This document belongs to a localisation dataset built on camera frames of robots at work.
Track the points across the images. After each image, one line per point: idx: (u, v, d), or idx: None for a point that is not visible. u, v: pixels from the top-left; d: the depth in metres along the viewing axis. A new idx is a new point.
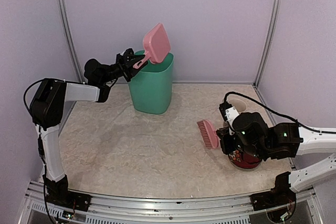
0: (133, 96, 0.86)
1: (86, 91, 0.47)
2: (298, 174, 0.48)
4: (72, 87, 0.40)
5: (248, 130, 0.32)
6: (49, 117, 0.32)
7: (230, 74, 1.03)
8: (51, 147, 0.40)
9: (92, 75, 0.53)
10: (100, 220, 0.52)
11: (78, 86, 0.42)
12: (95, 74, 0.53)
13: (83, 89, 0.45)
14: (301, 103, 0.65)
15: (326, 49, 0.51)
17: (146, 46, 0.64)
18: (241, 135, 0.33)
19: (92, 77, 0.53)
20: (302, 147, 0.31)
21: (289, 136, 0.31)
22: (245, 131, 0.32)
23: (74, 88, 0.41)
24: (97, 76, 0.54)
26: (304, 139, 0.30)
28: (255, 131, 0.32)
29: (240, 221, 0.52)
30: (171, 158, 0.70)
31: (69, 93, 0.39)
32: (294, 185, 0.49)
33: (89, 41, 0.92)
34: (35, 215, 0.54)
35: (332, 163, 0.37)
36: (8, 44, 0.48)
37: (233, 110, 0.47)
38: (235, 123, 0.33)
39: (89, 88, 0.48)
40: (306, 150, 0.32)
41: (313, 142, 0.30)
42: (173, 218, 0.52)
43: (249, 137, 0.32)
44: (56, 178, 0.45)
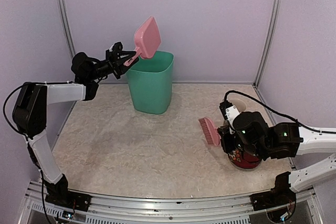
0: (133, 96, 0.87)
1: (74, 90, 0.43)
2: (298, 174, 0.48)
4: (53, 88, 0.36)
5: (248, 130, 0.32)
6: (32, 125, 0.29)
7: (230, 73, 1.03)
8: (42, 154, 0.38)
9: (80, 70, 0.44)
10: (100, 220, 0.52)
11: (61, 86, 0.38)
12: (82, 70, 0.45)
13: (70, 89, 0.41)
14: (301, 103, 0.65)
15: (325, 48, 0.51)
17: (137, 42, 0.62)
18: (242, 135, 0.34)
19: (80, 73, 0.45)
20: (303, 147, 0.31)
21: (288, 136, 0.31)
22: (245, 131, 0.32)
23: (57, 90, 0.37)
24: (85, 73, 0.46)
26: (304, 139, 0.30)
28: (255, 131, 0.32)
29: (239, 221, 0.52)
30: (171, 158, 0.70)
31: (50, 96, 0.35)
32: (293, 185, 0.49)
33: (89, 41, 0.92)
34: (35, 215, 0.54)
35: (333, 163, 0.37)
36: (8, 44, 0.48)
37: (232, 109, 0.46)
38: (236, 122, 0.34)
39: (76, 87, 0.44)
40: (305, 150, 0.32)
41: (313, 142, 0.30)
42: (173, 218, 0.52)
43: (249, 136, 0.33)
44: (54, 180, 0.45)
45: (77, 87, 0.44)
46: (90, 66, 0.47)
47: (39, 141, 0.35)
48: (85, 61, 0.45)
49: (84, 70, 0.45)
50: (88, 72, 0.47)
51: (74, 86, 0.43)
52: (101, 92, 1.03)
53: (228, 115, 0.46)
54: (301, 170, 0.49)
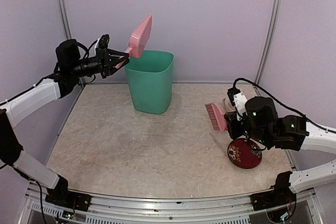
0: (133, 96, 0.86)
1: (43, 94, 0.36)
2: (300, 175, 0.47)
4: (16, 105, 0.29)
5: (259, 113, 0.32)
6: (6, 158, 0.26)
7: (230, 74, 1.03)
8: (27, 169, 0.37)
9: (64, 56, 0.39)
10: (100, 220, 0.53)
11: (24, 98, 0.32)
12: (66, 56, 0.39)
13: (37, 94, 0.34)
14: (301, 103, 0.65)
15: (326, 48, 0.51)
17: (132, 42, 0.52)
18: (252, 117, 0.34)
19: (62, 59, 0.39)
20: (307, 142, 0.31)
21: (296, 127, 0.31)
22: (255, 113, 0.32)
23: (21, 105, 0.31)
24: (67, 61, 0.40)
26: (310, 134, 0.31)
28: (266, 115, 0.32)
29: (240, 221, 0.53)
30: (171, 158, 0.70)
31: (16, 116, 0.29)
32: (293, 184, 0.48)
33: (89, 41, 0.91)
34: (35, 215, 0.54)
35: (334, 168, 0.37)
36: (8, 44, 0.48)
37: (240, 95, 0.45)
38: (248, 104, 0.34)
39: (46, 92, 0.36)
40: (308, 146, 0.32)
41: (318, 138, 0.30)
42: (173, 218, 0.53)
43: (259, 119, 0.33)
44: (52, 185, 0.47)
45: (48, 88, 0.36)
46: (74, 54, 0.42)
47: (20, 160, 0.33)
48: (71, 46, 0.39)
49: (68, 56, 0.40)
50: (72, 61, 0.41)
51: (42, 89, 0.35)
52: (101, 92, 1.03)
53: (235, 103, 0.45)
54: (302, 170, 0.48)
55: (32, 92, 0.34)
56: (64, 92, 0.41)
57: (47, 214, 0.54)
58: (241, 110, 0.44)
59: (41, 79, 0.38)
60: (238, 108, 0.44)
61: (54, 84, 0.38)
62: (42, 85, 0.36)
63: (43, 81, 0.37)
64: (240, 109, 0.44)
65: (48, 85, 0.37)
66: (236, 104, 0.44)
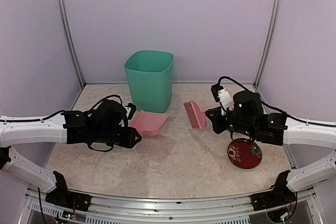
0: (134, 96, 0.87)
1: (46, 131, 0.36)
2: (296, 173, 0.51)
4: (9, 131, 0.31)
5: (244, 105, 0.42)
6: None
7: (230, 73, 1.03)
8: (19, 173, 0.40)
9: (105, 114, 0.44)
10: (100, 220, 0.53)
11: (22, 128, 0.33)
12: (105, 114, 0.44)
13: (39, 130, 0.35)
14: (301, 103, 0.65)
15: (326, 48, 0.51)
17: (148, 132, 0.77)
18: (240, 109, 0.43)
19: (102, 114, 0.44)
20: (287, 136, 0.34)
21: (275, 122, 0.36)
22: (241, 105, 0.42)
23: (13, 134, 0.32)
24: (102, 118, 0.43)
26: (289, 127, 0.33)
28: (251, 109, 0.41)
29: (240, 221, 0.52)
30: (171, 158, 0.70)
31: (2, 140, 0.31)
32: (290, 182, 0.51)
33: (89, 41, 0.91)
34: (35, 215, 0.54)
35: (327, 163, 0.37)
36: (8, 44, 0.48)
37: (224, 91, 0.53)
38: (237, 97, 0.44)
39: (49, 132, 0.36)
40: (293, 139, 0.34)
41: (297, 130, 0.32)
42: (172, 218, 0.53)
43: (244, 110, 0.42)
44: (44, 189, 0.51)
45: (54, 128, 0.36)
46: (114, 119, 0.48)
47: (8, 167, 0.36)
48: (119, 112, 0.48)
49: (107, 116, 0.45)
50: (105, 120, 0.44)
51: (45, 127, 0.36)
52: (101, 92, 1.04)
53: (220, 99, 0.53)
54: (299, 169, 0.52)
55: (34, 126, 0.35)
56: (70, 139, 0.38)
57: (46, 214, 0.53)
58: (225, 104, 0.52)
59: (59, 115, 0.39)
60: (223, 102, 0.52)
61: (63, 129, 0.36)
62: (50, 123, 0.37)
63: (57, 119, 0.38)
64: (225, 103, 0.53)
65: (53, 127, 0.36)
66: (220, 98, 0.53)
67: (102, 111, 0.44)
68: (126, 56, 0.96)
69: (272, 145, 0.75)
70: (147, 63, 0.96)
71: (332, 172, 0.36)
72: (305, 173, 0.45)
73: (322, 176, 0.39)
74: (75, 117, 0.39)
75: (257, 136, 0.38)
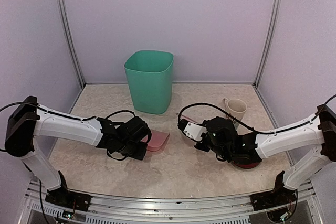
0: (134, 96, 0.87)
1: (82, 131, 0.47)
2: (290, 172, 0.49)
4: (53, 122, 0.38)
5: (220, 137, 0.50)
6: (19, 138, 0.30)
7: (230, 74, 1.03)
8: (32, 166, 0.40)
9: (132, 128, 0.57)
10: (100, 220, 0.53)
11: (63, 123, 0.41)
12: (133, 129, 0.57)
13: (77, 129, 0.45)
14: (300, 103, 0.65)
15: (326, 48, 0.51)
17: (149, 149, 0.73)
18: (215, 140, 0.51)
19: (131, 130, 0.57)
20: (262, 151, 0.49)
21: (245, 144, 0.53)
22: (215, 134, 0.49)
23: (57, 126, 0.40)
24: (129, 132, 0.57)
26: (259, 144, 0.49)
28: (225, 139, 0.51)
29: (239, 221, 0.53)
30: (171, 158, 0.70)
31: (44, 128, 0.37)
32: (286, 182, 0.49)
33: (89, 41, 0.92)
34: (35, 214, 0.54)
35: (314, 155, 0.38)
36: (8, 44, 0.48)
37: (189, 128, 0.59)
38: (211, 126, 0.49)
39: (85, 132, 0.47)
40: (270, 149, 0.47)
41: (267, 143, 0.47)
42: (172, 218, 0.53)
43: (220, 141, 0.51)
44: (49, 187, 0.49)
45: (91, 130, 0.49)
46: (140, 134, 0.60)
47: (28, 156, 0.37)
48: (147, 128, 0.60)
49: (134, 131, 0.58)
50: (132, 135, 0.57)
51: (85, 127, 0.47)
52: (101, 92, 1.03)
53: (189, 135, 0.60)
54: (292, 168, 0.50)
55: (75, 124, 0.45)
56: (101, 143, 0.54)
57: (46, 214, 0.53)
58: (196, 137, 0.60)
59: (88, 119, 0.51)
60: (193, 136, 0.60)
61: (100, 133, 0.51)
62: (87, 125, 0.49)
63: (91, 121, 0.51)
64: (195, 136, 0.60)
65: (90, 129, 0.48)
66: (188, 134, 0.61)
67: (130, 126, 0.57)
68: (127, 56, 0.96)
69: None
70: (146, 62, 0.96)
71: (320, 163, 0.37)
72: (297, 170, 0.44)
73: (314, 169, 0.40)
74: (108, 125, 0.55)
75: (232, 157, 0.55)
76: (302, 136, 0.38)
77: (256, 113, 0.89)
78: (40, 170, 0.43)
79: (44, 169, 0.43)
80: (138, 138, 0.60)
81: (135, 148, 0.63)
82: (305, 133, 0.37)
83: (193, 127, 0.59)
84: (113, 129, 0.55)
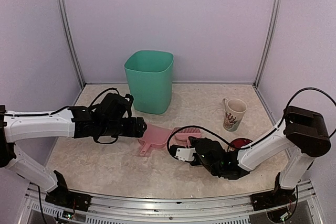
0: (133, 96, 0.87)
1: (54, 126, 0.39)
2: (281, 174, 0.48)
4: (18, 125, 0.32)
5: (208, 157, 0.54)
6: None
7: (230, 74, 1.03)
8: (21, 172, 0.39)
9: (108, 106, 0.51)
10: (100, 220, 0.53)
11: (31, 123, 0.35)
12: (109, 107, 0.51)
13: (42, 125, 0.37)
14: (300, 103, 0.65)
15: (326, 48, 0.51)
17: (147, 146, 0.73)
18: (204, 160, 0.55)
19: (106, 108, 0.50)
20: (247, 164, 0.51)
21: (232, 161, 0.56)
22: (203, 155, 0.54)
23: (24, 127, 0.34)
24: (106, 113, 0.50)
26: (240, 160, 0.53)
28: (213, 159, 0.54)
29: (239, 221, 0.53)
30: (171, 158, 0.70)
31: (11, 134, 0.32)
32: (282, 183, 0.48)
33: (89, 41, 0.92)
34: (35, 215, 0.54)
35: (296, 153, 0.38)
36: (8, 44, 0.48)
37: (179, 152, 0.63)
38: (199, 148, 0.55)
39: (57, 126, 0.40)
40: (255, 161, 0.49)
41: (247, 157, 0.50)
42: (172, 218, 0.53)
43: (208, 161, 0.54)
44: (47, 189, 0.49)
45: (62, 122, 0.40)
46: (119, 112, 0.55)
47: (11, 164, 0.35)
48: (126, 105, 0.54)
49: (112, 110, 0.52)
50: (109, 115, 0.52)
51: (53, 121, 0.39)
52: (101, 92, 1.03)
53: (182, 158, 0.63)
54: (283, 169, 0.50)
55: (38, 120, 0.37)
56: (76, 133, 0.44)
57: (46, 214, 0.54)
58: (188, 158, 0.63)
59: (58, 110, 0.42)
60: (187, 158, 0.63)
61: (72, 124, 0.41)
62: (59, 117, 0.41)
63: (61, 113, 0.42)
64: (188, 158, 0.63)
65: (62, 121, 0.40)
66: (180, 158, 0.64)
67: (105, 106, 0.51)
68: (126, 56, 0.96)
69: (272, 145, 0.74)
70: (146, 62, 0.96)
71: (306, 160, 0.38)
72: (290, 170, 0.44)
73: (305, 164, 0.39)
74: (83, 112, 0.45)
75: (221, 174, 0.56)
76: (273, 142, 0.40)
77: (256, 113, 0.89)
78: (32, 174, 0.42)
79: (35, 172, 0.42)
80: (118, 114, 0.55)
81: (118, 127, 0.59)
82: (274, 140, 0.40)
83: (182, 151, 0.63)
84: (89, 115, 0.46)
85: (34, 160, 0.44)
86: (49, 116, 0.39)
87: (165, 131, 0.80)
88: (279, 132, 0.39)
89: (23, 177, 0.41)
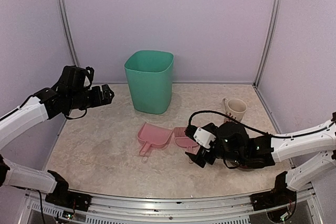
0: (134, 96, 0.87)
1: (29, 116, 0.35)
2: (294, 174, 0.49)
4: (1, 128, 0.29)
5: (230, 139, 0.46)
6: None
7: (230, 74, 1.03)
8: (20, 182, 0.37)
9: (70, 78, 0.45)
10: (100, 220, 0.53)
11: (9, 121, 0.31)
12: (70, 78, 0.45)
13: (14, 122, 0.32)
14: (301, 103, 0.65)
15: (325, 48, 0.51)
17: (147, 146, 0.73)
18: (226, 144, 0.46)
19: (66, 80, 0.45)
20: (277, 157, 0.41)
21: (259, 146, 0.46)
22: (228, 139, 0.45)
23: (7, 128, 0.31)
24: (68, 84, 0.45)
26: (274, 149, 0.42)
28: (237, 142, 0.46)
29: (239, 221, 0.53)
30: (171, 158, 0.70)
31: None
32: (289, 183, 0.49)
33: (88, 41, 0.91)
34: (35, 215, 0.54)
35: (323, 158, 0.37)
36: (8, 44, 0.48)
37: (199, 132, 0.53)
38: (222, 132, 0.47)
39: (30, 115, 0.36)
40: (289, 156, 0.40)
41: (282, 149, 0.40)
42: (172, 218, 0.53)
43: (231, 144, 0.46)
44: (50, 190, 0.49)
45: (34, 109, 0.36)
46: (81, 81, 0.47)
47: (9, 178, 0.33)
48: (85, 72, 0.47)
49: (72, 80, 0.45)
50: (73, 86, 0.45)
51: (25, 112, 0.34)
52: None
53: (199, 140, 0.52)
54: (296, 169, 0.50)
55: (7, 120, 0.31)
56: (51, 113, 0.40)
57: (46, 213, 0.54)
58: (206, 144, 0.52)
59: (23, 102, 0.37)
60: (204, 142, 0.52)
61: (41, 105, 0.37)
62: (28, 106, 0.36)
63: (29, 102, 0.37)
64: (205, 143, 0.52)
65: (34, 107, 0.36)
66: (197, 141, 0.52)
67: (64, 78, 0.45)
68: (127, 56, 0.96)
69: None
70: (147, 63, 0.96)
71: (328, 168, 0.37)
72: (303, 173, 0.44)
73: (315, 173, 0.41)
74: (46, 92, 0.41)
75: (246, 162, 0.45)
76: (318, 143, 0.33)
77: (255, 113, 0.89)
78: (31, 180, 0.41)
79: (31, 175, 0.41)
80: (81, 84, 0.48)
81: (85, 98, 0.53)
82: (322, 139, 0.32)
83: (203, 132, 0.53)
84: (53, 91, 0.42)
85: (24, 166, 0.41)
86: (19, 110, 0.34)
87: (165, 131, 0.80)
88: (330, 132, 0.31)
89: (25, 187, 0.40)
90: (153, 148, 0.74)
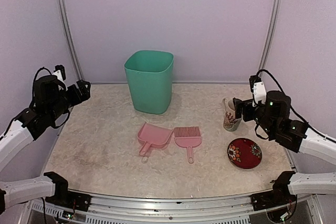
0: (134, 96, 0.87)
1: (14, 144, 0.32)
2: (301, 177, 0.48)
4: None
5: (276, 105, 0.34)
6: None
7: (230, 74, 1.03)
8: (20, 198, 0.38)
9: (42, 93, 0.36)
10: (100, 220, 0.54)
11: None
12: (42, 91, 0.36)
13: None
14: (301, 103, 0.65)
15: (325, 48, 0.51)
17: (147, 146, 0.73)
18: (268, 108, 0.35)
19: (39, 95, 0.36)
20: (305, 145, 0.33)
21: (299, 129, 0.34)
22: (272, 104, 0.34)
23: None
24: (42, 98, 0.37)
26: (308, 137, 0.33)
28: (281, 110, 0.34)
29: (240, 221, 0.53)
30: (171, 158, 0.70)
31: None
32: (292, 184, 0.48)
33: (88, 41, 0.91)
34: (35, 214, 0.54)
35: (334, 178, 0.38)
36: (8, 44, 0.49)
37: (261, 85, 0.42)
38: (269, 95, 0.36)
39: (16, 141, 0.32)
40: (306, 149, 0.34)
41: (315, 144, 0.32)
42: (172, 218, 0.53)
43: (273, 110, 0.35)
44: (51, 192, 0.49)
45: (19, 134, 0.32)
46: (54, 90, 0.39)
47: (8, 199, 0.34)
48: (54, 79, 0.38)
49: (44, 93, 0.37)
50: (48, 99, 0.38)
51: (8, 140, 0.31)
52: (101, 92, 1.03)
53: (254, 89, 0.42)
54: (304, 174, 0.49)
55: None
56: (35, 134, 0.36)
57: (46, 214, 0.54)
58: (258, 98, 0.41)
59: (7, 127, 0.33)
60: (255, 96, 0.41)
61: (24, 129, 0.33)
62: (11, 132, 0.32)
63: (12, 126, 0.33)
64: (257, 97, 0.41)
65: (18, 132, 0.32)
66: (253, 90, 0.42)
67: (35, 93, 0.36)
68: (127, 56, 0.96)
69: (272, 145, 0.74)
70: (147, 62, 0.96)
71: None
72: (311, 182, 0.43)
73: (321, 190, 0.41)
74: (27, 114, 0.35)
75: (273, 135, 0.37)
76: None
77: None
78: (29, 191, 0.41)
79: (27, 187, 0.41)
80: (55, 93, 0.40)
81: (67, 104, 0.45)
82: None
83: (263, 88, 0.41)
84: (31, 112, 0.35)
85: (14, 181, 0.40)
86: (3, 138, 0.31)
87: (165, 131, 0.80)
88: None
89: (25, 198, 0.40)
90: (153, 148, 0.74)
